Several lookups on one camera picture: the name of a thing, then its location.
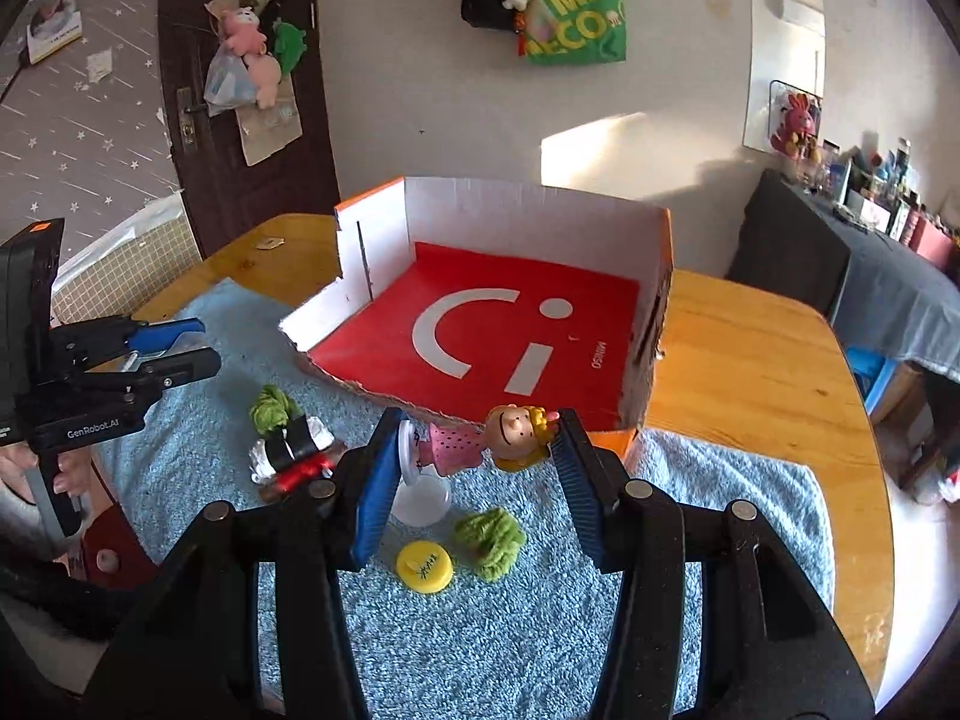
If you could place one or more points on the red plush toy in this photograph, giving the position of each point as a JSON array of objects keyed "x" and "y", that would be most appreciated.
[{"x": 796, "y": 127}]

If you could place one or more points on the wall mirror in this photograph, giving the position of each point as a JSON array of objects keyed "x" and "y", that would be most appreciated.
[{"x": 787, "y": 53}]

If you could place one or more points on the blonde doll figurine pink dress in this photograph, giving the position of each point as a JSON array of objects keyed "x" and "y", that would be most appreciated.
[{"x": 514, "y": 437}]

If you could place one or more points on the green yarn ball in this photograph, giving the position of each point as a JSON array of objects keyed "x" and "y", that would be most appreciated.
[
  {"x": 272, "y": 409},
  {"x": 493, "y": 539}
]

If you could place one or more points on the yellow bottle cap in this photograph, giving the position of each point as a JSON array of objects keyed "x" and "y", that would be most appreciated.
[{"x": 424, "y": 566}]

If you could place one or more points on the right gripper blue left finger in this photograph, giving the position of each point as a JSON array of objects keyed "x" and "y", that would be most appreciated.
[{"x": 378, "y": 478}]

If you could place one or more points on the clear round plastic lid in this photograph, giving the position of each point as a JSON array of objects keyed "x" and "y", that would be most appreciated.
[{"x": 423, "y": 503}]

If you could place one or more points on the pink plush toy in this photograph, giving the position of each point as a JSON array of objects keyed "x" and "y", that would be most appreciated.
[{"x": 243, "y": 38}]

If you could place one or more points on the red thread spool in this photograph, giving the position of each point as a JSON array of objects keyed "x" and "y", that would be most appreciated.
[{"x": 320, "y": 465}]

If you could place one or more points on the blue cloth covered table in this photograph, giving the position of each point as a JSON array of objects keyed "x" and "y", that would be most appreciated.
[{"x": 875, "y": 293}]

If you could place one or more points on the green tote bag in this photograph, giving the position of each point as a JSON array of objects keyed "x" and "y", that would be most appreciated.
[{"x": 574, "y": 32}]

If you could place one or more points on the light blue towel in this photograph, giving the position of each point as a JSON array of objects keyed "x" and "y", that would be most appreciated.
[{"x": 494, "y": 612}]

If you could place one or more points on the dark brown door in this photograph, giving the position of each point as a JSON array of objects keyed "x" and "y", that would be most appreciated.
[{"x": 238, "y": 165}]

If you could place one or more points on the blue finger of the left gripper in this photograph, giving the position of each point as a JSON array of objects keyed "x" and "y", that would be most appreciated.
[
  {"x": 144, "y": 372},
  {"x": 159, "y": 337}
]

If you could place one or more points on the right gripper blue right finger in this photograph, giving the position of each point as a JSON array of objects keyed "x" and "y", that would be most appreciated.
[{"x": 589, "y": 481}]

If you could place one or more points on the orange white cardboard box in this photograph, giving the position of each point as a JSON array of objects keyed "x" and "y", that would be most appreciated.
[{"x": 459, "y": 295}]

